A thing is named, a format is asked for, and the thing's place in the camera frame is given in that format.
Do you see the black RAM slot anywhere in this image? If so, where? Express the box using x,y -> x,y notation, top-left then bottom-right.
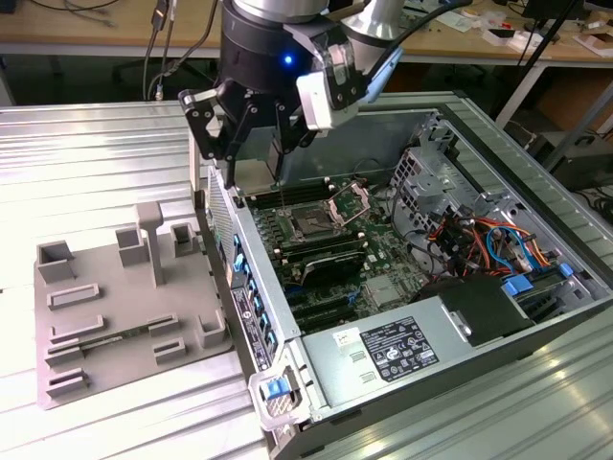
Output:
273,232 -> 363,253
280,241 -> 369,265
251,186 -> 335,207
280,177 -> 329,196

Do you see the black monitor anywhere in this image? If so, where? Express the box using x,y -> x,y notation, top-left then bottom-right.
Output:
521,0 -> 586,31

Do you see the blue disk carrier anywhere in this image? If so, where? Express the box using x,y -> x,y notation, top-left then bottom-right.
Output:
502,275 -> 535,298

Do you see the black wire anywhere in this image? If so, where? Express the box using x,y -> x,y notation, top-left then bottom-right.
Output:
388,184 -> 435,241

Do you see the silver power supply with label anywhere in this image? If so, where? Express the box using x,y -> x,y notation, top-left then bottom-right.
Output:
300,294 -> 475,423

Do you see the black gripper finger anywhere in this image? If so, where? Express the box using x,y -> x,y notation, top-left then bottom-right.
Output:
267,94 -> 321,187
178,87 -> 258,191

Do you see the thick black camera cable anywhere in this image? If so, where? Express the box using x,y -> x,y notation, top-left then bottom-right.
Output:
358,0 -> 461,92

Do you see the blue wire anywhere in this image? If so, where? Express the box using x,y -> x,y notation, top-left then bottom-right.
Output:
484,224 -> 534,275

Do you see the green motherboard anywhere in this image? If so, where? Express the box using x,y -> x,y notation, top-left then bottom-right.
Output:
238,165 -> 435,336

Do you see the silver CPU green substrate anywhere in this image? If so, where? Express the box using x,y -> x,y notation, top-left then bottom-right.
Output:
235,157 -> 282,194

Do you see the white open box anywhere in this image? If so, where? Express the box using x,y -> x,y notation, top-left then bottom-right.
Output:
487,27 -> 529,50

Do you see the wooden desk white frame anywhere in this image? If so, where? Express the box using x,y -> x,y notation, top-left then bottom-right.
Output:
0,0 -> 613,127

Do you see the open PC case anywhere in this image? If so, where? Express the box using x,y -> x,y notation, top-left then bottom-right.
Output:
188,105 -> 613,460

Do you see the silver disk bay cage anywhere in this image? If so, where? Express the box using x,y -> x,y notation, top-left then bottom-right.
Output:
388,110 -> 485,241

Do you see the black expansion slot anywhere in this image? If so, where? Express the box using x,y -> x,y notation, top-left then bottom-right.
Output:
289,294 -> 355,320
294,306 -> 359,333

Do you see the green RAM stick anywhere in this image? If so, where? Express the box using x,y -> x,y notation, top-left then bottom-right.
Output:
79,328 -> 154,347

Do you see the orange wire bundle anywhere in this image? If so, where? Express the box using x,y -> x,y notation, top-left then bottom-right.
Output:
425,216 -> 561,269

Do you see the grey plastic parts rack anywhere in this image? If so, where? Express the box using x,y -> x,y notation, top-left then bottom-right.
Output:
32,200 -> 236,412

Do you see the blue case latch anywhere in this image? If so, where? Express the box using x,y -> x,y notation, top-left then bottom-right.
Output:
261,378 -> 292,400

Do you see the CPU socket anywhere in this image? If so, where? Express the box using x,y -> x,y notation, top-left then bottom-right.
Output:
284,203 -> 339,243

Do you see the black box under desk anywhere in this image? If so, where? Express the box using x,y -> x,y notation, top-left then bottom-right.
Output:
526,129 -> 613,189

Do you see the black plastic fan shroud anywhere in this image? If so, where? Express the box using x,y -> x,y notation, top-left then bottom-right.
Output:
410,275 -> 536,349

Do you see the metal socket cover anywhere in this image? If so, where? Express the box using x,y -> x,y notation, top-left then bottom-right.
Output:
325,183 -> 374,230

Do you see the silver chipset heatsink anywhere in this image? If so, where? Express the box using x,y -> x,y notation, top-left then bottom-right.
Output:
366,277 -> 398,306

